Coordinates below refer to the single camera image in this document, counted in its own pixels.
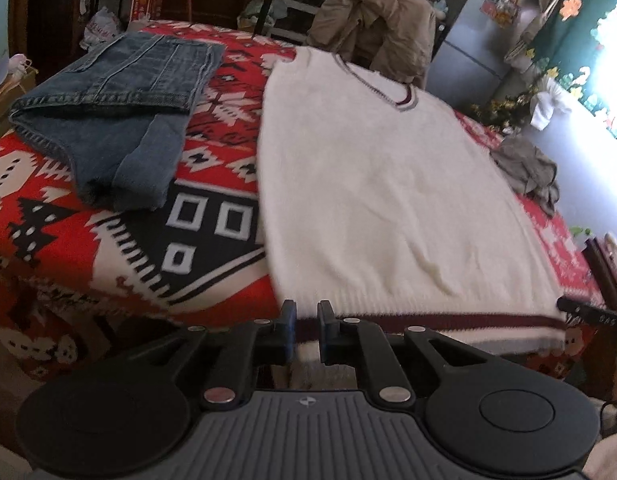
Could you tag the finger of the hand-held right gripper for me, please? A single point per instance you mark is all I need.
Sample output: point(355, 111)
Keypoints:
point(588, 312)

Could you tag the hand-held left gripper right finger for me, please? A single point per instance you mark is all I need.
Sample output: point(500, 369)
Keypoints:
point(322, 335)

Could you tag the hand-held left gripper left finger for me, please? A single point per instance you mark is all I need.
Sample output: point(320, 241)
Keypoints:
point(288, 335)

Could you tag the white knit sweater vest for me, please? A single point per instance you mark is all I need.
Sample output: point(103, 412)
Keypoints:
point(388, 185)

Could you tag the dark wooden furniture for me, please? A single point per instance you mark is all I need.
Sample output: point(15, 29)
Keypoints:
point(603, 270)

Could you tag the grey crumpled garment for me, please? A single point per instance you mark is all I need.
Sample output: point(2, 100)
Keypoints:
point(528, 170)

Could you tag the white cloth bow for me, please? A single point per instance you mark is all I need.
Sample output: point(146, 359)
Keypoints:
point(546, 105)

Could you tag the red patterned blanket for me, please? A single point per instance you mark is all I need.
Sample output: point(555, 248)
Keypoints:
point(213, 110)

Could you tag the green christmas banner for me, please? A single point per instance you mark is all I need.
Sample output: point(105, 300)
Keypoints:
point(563, 35)

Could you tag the silver refrigerator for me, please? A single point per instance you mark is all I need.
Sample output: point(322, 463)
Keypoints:
point(458, 50)

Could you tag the blue denim garment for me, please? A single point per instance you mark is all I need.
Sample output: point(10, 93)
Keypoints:
point(113, 100)

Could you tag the beige jacket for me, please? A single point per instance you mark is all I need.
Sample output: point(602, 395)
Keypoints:
point(388, 25)

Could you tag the cluttered dark wooden desk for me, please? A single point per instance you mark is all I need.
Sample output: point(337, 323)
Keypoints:
point(266, 0)

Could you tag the dark wooden cabinet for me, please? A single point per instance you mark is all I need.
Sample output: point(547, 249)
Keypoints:
point(208, 5)

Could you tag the red box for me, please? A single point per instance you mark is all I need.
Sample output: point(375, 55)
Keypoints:
point(143, 7)

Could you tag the red printed plastic bag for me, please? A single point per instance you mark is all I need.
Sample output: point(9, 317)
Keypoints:
point(101, 27)

